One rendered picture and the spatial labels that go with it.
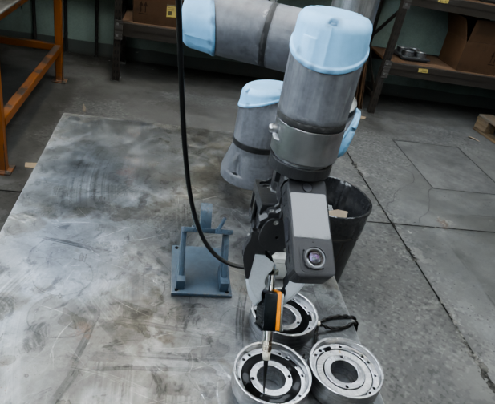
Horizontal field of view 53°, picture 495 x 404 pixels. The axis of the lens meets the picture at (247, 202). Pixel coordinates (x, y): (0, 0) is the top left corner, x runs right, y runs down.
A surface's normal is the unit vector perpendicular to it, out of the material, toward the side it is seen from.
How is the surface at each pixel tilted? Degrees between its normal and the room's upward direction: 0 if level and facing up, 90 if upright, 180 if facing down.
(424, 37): 90
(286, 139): 90
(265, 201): 0
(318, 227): 32
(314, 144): 90
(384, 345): 0
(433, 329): 0
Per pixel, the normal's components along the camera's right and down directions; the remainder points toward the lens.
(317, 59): -0.38, 0.38
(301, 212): 0.22, -0.43
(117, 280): 0.17, -0.85
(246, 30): -0.19, 0.27
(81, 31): 0.11, 0.53
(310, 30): -0.70, 0.22
